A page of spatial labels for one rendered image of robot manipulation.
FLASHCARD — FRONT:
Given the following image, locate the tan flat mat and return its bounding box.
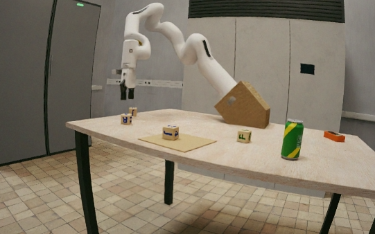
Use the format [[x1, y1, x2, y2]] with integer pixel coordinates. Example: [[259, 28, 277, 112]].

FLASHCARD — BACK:
[[138, 133, 217, 153]]

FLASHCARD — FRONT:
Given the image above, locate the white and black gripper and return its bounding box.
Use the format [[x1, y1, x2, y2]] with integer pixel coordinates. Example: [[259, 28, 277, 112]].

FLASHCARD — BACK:
[[120, 69, 136, 100]]

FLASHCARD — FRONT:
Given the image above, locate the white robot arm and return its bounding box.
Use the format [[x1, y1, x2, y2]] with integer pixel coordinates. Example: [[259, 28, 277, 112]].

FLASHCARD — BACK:
[[112, 3, 238, 99]]

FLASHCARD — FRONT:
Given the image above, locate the green and yellow striped drink can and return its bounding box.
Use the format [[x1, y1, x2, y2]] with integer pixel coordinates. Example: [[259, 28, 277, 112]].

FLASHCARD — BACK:
[[281, 119, 304, 160]]

